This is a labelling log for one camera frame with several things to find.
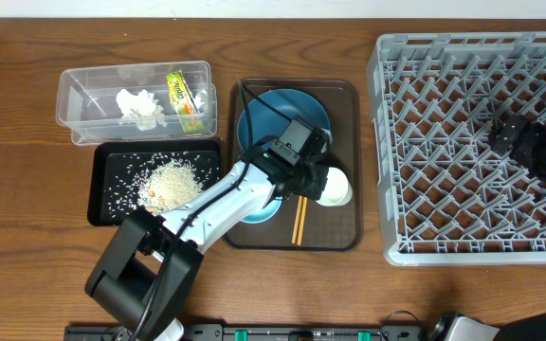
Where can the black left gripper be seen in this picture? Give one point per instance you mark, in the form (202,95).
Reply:
(320,182)

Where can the white cup green inside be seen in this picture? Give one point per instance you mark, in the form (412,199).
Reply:
(338,190)

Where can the light blue bowl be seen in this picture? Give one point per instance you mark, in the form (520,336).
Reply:
(265,213)

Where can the green yellow snack wrapper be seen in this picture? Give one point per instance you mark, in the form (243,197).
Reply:
(181,100)

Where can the white rice food waste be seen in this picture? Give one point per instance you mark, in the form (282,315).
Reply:
(157,181)

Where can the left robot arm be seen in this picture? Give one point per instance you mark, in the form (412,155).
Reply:
(146,271)

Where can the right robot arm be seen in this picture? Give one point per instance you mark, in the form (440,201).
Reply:
(459,327)

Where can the grey dishwasher rack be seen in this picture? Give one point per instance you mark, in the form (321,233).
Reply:
(445,198)

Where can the black food waste tray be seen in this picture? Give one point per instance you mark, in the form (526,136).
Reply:
(104,150)

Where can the clear plastic waste bin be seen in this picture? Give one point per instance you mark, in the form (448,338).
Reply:
(86,102)

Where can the left wooden chopstick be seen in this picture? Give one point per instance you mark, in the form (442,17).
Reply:
(297,220)

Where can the wooden chopstick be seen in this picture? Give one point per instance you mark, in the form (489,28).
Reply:
(301,220)
(297,220)

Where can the right wooden chopstick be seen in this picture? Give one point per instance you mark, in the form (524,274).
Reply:
(301,220)

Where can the brown serving tray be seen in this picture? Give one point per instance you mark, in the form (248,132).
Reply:
(336,228)

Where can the dark blue plate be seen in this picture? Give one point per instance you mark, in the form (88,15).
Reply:
(268,118)

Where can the crumpled white tissue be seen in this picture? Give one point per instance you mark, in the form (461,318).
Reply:
(142,109)

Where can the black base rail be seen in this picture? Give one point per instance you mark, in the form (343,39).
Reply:
(215,332)

